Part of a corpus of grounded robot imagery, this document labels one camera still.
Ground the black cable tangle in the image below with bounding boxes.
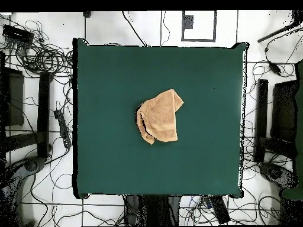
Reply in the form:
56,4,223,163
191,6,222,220
14,20,74,76

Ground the black power strip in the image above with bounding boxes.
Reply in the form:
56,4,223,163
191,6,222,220
209,195,231,225
53,109,72,149

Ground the small dark square plate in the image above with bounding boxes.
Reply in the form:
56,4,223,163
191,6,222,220
182,15,194,30

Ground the dark green table cloth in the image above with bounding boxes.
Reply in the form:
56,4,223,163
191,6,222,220
72,37,249,199

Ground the black flat electronics box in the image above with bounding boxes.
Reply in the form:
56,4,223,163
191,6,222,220
2,24,36,44

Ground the black pole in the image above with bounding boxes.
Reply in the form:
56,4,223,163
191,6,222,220
257,20,303,43

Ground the black power adapter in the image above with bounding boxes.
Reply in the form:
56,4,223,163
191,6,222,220
268,61,282,76

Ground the tan terry towel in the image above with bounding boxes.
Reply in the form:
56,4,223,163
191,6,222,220
135,89,185,145

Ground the dark flat panel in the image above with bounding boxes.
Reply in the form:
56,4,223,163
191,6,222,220
0,67,25,127
270,80,299,142

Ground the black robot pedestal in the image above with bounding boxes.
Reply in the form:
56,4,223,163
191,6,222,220
124,194,182,227

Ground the grey square floor frame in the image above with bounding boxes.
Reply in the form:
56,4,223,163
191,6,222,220
181,10,217,43

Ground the black rounded floor base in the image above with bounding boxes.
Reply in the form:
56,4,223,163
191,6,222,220
258,161,299,190
23,156,47,173

